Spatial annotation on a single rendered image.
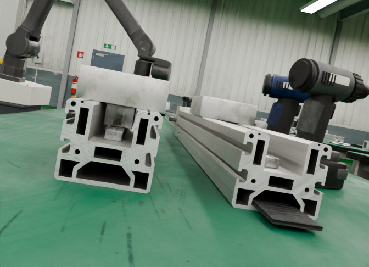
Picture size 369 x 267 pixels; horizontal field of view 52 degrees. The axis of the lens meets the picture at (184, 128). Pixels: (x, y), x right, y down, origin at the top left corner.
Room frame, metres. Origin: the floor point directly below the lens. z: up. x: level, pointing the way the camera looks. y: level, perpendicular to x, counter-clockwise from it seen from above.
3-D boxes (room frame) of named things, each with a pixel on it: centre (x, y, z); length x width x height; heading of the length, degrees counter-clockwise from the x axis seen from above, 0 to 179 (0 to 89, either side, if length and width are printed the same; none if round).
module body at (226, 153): (0.81, -0.07, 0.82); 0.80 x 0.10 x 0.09; 7
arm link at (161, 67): (1.34, 0.14, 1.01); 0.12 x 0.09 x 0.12; 86
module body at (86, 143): (0.79, 0.12, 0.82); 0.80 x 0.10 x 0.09; 7
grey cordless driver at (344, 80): (0.70, -0.26, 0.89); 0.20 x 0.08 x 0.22; 117
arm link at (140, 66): (1.34, 0.18, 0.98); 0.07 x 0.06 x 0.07; 86
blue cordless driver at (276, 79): (0.95, -0.27, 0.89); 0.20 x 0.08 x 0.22; 84
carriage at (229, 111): (0.81, -0.07, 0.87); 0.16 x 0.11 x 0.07; 7
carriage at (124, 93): (0.54, 0.09, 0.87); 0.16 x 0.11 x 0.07; 7
